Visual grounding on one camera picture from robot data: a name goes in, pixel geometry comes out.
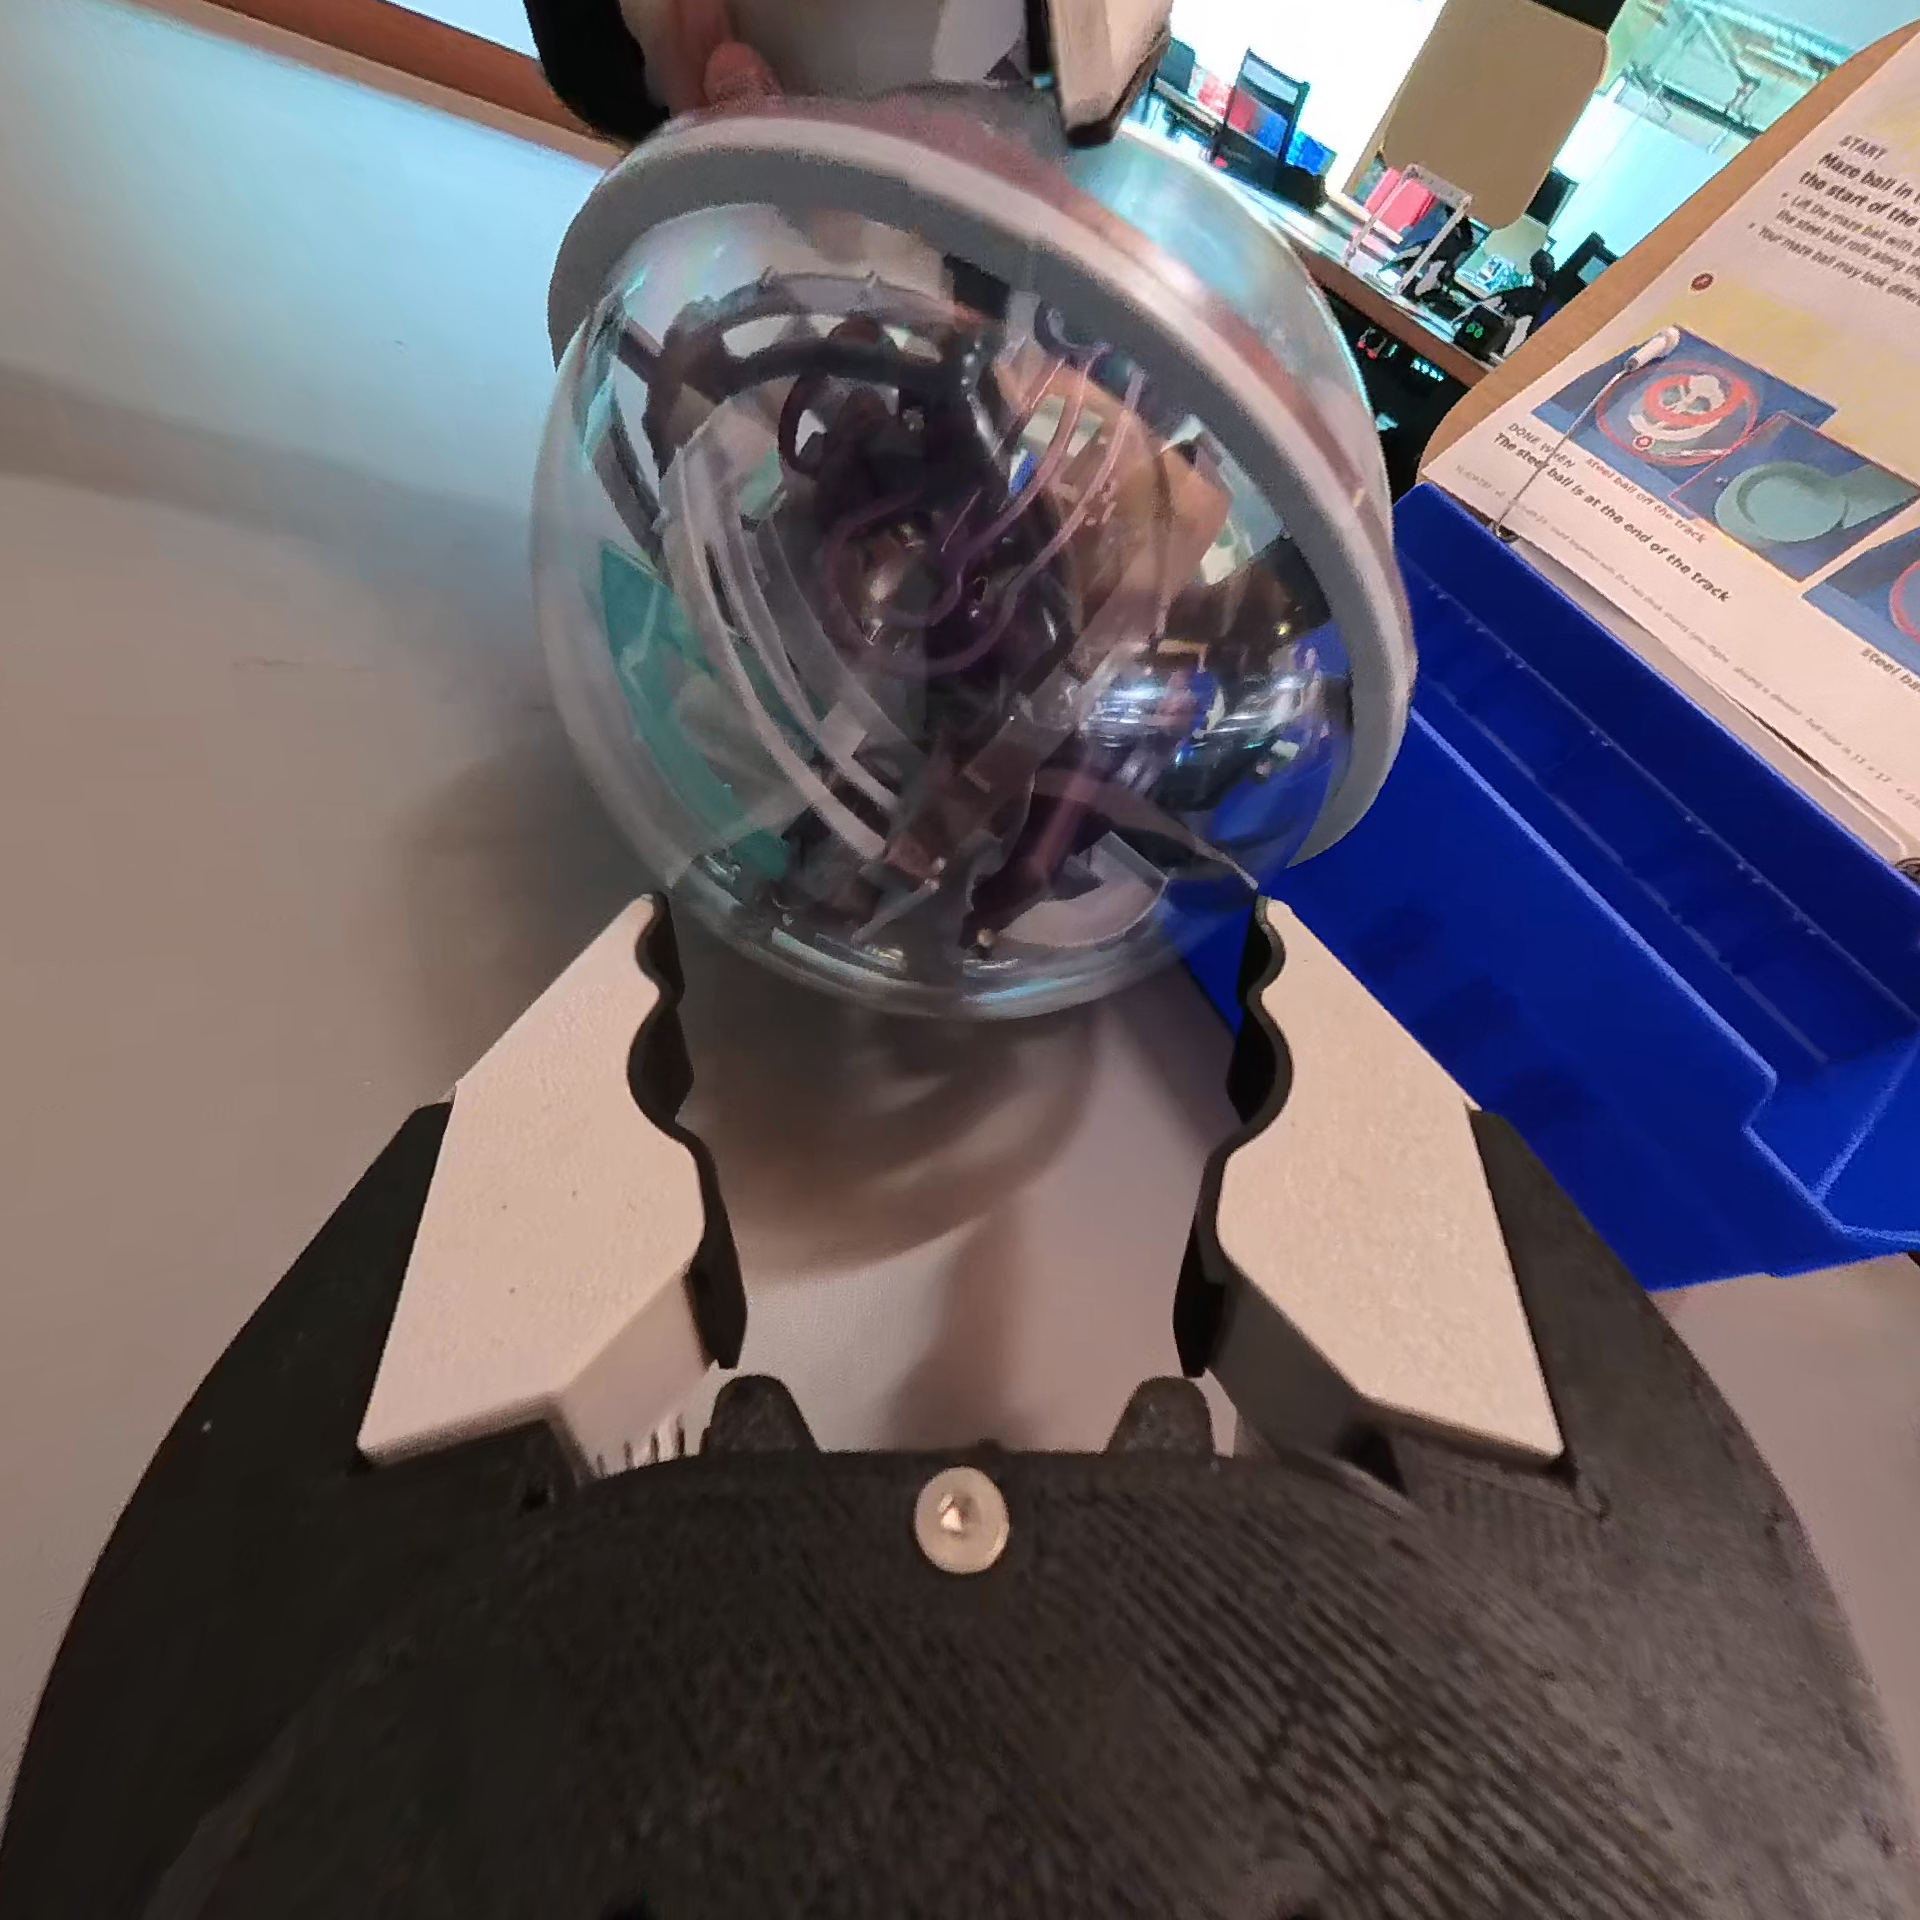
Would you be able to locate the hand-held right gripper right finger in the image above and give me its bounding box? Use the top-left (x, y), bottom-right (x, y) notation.
top-left (1172, 898), bottom-right (1564, 1471)

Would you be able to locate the printed instruction sheet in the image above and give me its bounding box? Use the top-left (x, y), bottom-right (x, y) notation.
top-left (1418, 46), bottom-right (1920, 856)

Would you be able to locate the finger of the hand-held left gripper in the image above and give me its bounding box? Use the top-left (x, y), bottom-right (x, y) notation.
top-left (1038, 0), bottom-right (1174, 148)

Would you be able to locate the blue plastic bin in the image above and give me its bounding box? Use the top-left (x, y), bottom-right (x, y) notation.
top-left (1186, 480), bottom-right (1920, 1293)

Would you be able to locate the clear plastic maze ball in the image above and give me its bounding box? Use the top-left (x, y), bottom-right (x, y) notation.
top-left (528, 90), bottom-right (1419, 1024)

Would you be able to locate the tan divider panel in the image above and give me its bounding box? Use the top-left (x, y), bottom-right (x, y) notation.
top-left (1341, 0), bottom-right (1618, 227)

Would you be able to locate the person's left hand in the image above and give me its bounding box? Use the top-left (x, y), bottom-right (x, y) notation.
top-left (628, 0), bottom-right (785, 118)

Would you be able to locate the clear acrylic stand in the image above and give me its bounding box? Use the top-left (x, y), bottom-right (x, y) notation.
top-left (1358, 162), bottom-right (1478, 288)

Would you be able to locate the wooden desk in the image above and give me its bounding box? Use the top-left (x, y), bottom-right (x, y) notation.
top-left (1156, 180), bottom-right (1494, 393)

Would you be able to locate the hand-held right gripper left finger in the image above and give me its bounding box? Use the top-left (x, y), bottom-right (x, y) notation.
top-left (357, 896), bottom-right (753, 1471)

